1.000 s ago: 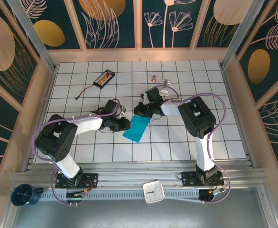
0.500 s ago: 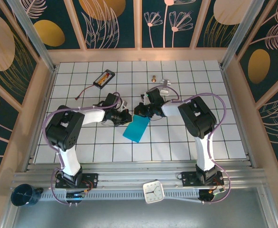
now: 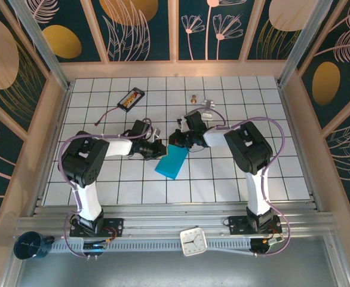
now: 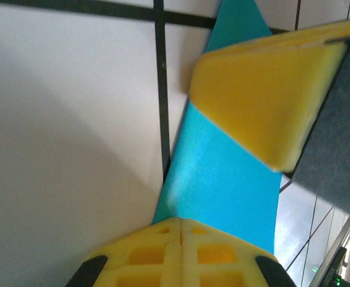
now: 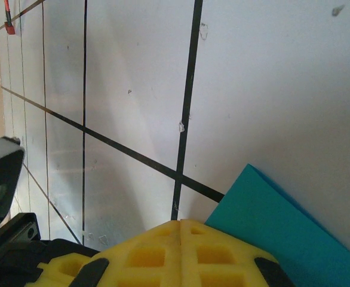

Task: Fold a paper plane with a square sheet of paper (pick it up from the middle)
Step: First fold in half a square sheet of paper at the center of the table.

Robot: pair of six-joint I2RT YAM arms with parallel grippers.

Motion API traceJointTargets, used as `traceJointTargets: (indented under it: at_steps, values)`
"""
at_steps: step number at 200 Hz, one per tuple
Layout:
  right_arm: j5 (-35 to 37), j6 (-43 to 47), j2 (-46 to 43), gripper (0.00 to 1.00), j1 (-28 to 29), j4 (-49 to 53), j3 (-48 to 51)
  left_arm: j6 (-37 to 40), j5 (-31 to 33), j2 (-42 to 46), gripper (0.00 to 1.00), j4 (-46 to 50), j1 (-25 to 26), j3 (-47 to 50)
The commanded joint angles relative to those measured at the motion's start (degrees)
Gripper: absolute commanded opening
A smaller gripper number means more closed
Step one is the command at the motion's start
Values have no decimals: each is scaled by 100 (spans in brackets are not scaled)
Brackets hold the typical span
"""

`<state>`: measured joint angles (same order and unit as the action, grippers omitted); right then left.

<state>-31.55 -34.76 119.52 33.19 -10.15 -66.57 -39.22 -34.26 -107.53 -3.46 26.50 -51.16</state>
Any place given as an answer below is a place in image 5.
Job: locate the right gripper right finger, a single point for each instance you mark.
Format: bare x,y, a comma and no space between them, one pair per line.
222,269

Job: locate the blue square paper sheet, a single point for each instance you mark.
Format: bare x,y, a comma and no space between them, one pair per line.
282,227

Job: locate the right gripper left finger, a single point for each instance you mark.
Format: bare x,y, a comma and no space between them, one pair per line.
115,269

